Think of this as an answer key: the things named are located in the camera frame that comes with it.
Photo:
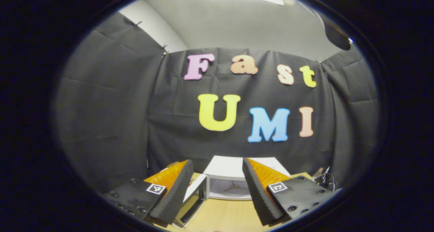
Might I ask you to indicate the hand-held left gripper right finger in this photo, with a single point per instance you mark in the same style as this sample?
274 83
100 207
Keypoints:
257 194

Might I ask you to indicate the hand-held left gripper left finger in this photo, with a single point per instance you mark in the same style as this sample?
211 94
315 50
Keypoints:
174 193

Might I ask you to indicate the white microwave oven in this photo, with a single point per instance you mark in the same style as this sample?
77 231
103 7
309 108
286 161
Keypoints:
225 167

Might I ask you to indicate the black backdrop cloth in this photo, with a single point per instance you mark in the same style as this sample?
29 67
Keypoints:
118 106

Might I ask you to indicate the dark blurred object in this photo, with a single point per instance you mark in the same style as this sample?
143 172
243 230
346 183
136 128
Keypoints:
337 34

